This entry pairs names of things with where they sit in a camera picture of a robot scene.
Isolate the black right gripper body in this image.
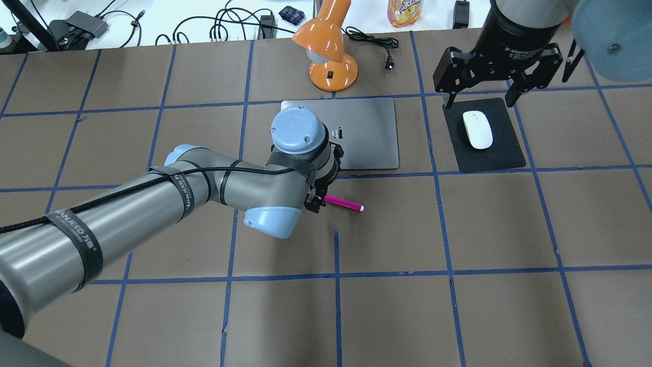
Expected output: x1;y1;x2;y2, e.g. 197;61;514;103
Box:
432;3;564;93

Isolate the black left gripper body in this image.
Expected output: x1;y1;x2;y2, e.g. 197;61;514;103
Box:
304;142;344;213

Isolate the pink highlighter pen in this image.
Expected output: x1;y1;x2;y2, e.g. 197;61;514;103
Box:
324;195;365;212

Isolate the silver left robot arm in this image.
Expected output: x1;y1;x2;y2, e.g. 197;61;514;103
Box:
1;107;344;338

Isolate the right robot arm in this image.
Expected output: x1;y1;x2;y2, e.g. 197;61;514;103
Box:
433;1;651;109

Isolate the white computer mouse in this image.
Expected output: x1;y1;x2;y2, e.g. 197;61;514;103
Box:
463;111;494;149

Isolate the black mousepad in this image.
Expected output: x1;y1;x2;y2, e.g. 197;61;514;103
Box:
442;98;526;173

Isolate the grey laptop notebook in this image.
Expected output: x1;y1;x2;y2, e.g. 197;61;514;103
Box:
280;98;400;170

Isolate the black power adapter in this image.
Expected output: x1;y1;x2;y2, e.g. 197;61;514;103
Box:
452;0;470;30

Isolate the orange snack bag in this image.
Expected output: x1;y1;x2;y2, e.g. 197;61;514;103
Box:
387;0;423;28

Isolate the orange desk lamp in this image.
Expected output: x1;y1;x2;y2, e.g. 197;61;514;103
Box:
291;1;359;92

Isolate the dark blue pouch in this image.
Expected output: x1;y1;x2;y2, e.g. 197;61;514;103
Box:
279;6;306;26

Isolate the grey hub box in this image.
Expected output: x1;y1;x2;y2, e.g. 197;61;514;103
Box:
65;10;108;39

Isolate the black lamp power cable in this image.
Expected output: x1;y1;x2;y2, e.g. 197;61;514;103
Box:
344;27;399;72

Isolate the black cable bundle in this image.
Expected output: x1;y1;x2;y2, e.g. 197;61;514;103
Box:
155;0;278;46

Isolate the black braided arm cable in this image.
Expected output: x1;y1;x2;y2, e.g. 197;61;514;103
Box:
0;166;297;235

